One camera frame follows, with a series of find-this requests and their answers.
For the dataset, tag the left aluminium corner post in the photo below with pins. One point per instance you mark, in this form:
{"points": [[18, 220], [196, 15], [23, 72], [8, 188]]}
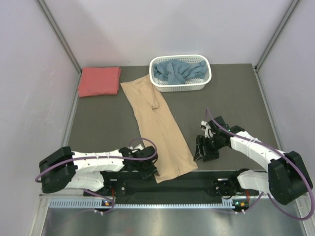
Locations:
{"points": [[58, 33]]}

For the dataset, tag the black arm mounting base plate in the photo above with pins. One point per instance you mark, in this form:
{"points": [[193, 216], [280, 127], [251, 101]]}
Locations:
{"points": [[192, 188]]}

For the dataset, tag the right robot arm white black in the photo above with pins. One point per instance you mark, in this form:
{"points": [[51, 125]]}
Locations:
{"points": [[285, 176]]}

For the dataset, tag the aluminium corner post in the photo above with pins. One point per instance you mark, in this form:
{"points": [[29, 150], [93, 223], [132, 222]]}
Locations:
{"points": [[58, 33], [277, 33]]}

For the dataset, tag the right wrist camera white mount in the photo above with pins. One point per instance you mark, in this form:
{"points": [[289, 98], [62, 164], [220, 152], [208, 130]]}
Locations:
{"points": [[207, 129]]}

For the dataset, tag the folded red t shirt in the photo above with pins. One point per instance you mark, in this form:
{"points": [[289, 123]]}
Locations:
{"points": [[96, 81]]}

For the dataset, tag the right aluminium corner post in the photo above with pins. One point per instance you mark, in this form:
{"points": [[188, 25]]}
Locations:
{"points": [[277, 33]]}

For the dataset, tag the white slotted cable duct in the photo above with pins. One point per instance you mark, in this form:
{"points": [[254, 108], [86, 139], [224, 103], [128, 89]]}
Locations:
{"points": [[104, 204]]}

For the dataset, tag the white perforated plastic basket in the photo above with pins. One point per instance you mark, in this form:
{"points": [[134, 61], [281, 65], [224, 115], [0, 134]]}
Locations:
{"points": [[195, 83]]}

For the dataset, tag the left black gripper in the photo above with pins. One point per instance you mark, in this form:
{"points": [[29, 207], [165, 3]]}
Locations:
{"points": [[148, 174]]}

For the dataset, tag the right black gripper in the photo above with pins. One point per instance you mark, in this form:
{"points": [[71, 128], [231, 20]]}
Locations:
{"points": [[209, 155]]}

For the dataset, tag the crumpled blue t shirt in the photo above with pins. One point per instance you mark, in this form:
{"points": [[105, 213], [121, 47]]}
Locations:
{"points": [[176, 72]]}

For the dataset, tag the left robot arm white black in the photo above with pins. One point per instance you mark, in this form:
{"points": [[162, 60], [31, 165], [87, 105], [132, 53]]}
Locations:
{"points": [[67, 169]]}

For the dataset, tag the beige t shirt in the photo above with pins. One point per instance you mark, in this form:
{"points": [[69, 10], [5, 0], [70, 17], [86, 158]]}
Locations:
{"points": [[156, 123]]}

